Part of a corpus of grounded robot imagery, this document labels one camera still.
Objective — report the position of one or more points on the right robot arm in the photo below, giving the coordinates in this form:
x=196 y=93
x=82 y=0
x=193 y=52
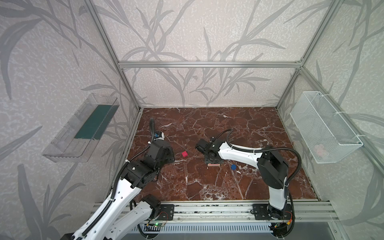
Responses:
x=272 y=166

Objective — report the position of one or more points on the white wire basket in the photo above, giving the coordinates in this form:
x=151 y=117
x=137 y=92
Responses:
x=320 y=123

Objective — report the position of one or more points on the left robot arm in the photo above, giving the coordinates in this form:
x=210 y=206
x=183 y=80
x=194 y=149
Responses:
x=107 y=223

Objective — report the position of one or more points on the pink item in basket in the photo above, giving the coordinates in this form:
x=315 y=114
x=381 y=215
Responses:
x=321 y=151

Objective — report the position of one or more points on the clear plastic wall tray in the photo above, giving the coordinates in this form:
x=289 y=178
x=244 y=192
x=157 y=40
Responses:
x=78 y=139

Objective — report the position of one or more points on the aluminium frame crossbar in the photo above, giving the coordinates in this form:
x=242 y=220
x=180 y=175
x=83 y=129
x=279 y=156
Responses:
x=199 y=64

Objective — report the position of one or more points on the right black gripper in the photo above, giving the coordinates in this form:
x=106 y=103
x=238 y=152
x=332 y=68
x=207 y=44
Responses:
x=211 y=158

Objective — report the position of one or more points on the natural wood block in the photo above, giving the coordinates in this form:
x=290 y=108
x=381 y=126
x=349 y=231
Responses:
x=214 y=165

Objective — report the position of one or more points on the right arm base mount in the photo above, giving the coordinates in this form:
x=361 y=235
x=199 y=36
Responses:
x=267 y=213

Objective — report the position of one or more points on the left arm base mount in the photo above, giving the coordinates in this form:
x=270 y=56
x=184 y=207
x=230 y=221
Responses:
x=163 y=212

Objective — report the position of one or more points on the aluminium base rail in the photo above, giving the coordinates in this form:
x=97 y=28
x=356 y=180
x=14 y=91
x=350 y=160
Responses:
x=239 y=211

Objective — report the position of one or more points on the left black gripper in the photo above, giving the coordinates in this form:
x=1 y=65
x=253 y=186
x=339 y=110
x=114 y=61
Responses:
x=167 y=154

